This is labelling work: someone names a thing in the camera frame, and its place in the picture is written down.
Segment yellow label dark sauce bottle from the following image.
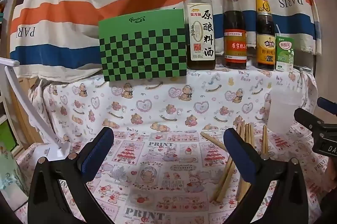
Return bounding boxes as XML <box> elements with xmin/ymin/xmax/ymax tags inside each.
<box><xmin>254</xmin><ymin>0</ymin><xmax>276</xmax><ymax>71</ymax></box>

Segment green drink carton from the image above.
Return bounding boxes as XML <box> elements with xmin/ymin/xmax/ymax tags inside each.
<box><xmin>275</xmin><ymin>34</ymin><xmax>295</xmax><ymax>72</ymax></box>

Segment translucent green plastic bag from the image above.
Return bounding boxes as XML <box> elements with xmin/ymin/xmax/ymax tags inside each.
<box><xmin>0</xmin><ymin>145</ymin><xmax>29</xmax><ymax>195</ymax></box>

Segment white desk lamp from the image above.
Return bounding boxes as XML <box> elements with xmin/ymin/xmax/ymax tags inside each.
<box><xmin>0</xmin><ymin>57</ymin><xmax>71</xmax><ymax>161</ymax></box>

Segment clear cooking wine bottle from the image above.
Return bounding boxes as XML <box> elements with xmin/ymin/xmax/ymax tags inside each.
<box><xmin>183</xmin><ymin>0</ymin><xmax>216</xmax><ymax>70</ymax></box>

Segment white bear print cloth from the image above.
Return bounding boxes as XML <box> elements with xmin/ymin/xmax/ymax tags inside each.
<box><xmin>29</xmin><ymin>66</ymin><xmax>319</xmax><ymax>135</ymax></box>

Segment pink print tablecloth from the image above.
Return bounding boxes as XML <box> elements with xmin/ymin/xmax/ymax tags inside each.
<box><xmin>13</xmin><ymin>121</ymin><xmax>337</xmax><ymax>224</ymax></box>

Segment red cap sauce bottle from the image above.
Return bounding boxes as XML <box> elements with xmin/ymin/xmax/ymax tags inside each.
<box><xmin>222</xmin><ymin>0</ymin><xmax>248</xmax><ymax>69</ymax></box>

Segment bunch of wooden chopsticks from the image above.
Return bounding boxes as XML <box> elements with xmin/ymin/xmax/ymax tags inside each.
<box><xmin>200</xmin><ymin>121</ymin><xmax>269</xmax><ymax>205</ymax></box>

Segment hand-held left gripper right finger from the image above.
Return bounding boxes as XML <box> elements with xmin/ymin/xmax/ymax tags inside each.
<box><xmin>223</xmin><ymin>128</ymin><xmax>308</xmax><ymax>224</ymax></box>

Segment green checkered box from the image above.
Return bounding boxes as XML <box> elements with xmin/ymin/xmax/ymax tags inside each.
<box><xmin>98</xmin><ymin>9</ymin><xmax>188</xmax><ymax>82</ymax></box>

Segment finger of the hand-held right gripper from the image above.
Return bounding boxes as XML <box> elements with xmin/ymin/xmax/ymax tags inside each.
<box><xmin>293</xmin><ymin>107</ymin><xmax>325</xmax><ymax>135</ymax></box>
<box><xmin>317</xmin><ymin>97</ymin><xmax>337</xmax><ymax>115</ymax></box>

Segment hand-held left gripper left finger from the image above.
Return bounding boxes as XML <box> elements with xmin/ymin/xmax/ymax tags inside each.
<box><xmin>28</xmin><ymin>127</ymin><xmax>115</xmax><ymax>224</ymax></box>

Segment translucent plastic cup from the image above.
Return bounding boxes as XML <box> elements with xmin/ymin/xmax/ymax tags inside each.
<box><xmin>267</xmin><ymin>88</ymin><xmax>303</xmax><ymax>136</ymax></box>

